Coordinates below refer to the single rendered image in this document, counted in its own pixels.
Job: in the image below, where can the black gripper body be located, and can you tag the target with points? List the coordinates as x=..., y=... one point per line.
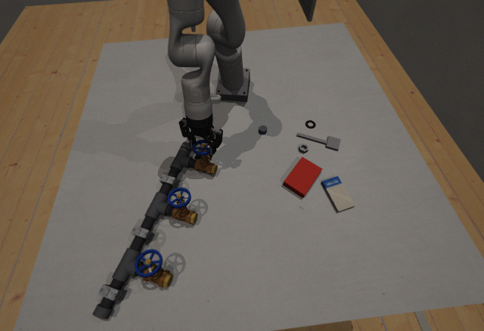
x=204, y=124

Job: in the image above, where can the dark grey hex nut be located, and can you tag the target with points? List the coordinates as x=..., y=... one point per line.
x=305, y=146

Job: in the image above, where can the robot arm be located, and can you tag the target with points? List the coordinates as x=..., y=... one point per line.
x=225, y=29

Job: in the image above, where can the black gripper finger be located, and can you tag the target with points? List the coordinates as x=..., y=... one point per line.
x=186, y=132
x=213, y=143

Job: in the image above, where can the red box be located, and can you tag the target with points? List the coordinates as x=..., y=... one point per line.
x=302, y=177

